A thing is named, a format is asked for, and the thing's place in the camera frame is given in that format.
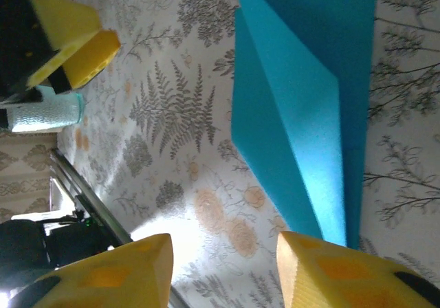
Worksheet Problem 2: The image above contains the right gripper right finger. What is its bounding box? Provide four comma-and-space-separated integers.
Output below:
276, 231, 440, 308

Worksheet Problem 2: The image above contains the blue paper sheet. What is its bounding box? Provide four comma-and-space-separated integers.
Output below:
230, 0, 379, 249

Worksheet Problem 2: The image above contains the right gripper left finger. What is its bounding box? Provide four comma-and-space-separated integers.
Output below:
10, 232, 173, 308

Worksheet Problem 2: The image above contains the teal textured glass cup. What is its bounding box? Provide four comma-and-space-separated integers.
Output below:
0, 86, 87, 133

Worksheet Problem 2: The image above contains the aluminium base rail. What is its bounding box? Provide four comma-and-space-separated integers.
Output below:
49, 148, 190, 308

